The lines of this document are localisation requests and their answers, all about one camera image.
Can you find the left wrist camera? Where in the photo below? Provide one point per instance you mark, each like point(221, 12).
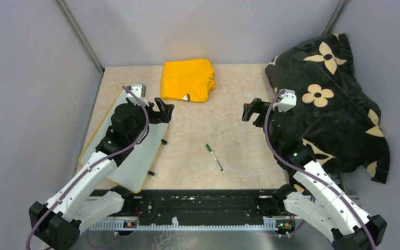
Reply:
point(136, 94)

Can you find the black floral blanket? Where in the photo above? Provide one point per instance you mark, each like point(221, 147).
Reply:
point(333, 116)

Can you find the metal corner post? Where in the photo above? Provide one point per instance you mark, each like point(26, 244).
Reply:
point(66, 11)
point(341, 4)

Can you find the right metal corner post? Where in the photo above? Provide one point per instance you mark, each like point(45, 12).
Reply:
point(341, 4)

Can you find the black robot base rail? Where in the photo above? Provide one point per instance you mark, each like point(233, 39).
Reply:
point(199, 210)

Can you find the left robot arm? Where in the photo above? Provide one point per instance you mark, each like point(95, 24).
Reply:
point(118, 161)

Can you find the green whiteboard marker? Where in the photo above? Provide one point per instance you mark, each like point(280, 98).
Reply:
point(214, 157)

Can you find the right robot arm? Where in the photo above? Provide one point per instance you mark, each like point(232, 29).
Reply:
point(345, 224)

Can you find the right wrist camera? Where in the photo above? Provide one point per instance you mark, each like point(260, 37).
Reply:
point(286, 98)

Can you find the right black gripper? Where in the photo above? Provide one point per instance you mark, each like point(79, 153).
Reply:
point(257, 106)

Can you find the left metal corner post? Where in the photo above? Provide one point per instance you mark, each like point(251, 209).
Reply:
point(66, 11)

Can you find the yellow-framed whiteboard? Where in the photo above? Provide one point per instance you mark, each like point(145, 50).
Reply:
point(134, 169)

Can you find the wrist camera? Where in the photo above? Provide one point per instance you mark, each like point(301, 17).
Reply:
point(136, 94)
point(286, 98)

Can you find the folded yellow cloth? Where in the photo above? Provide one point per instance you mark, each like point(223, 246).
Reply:
point(187, 80)

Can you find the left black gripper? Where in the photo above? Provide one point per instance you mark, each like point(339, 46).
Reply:
point(164, 115)

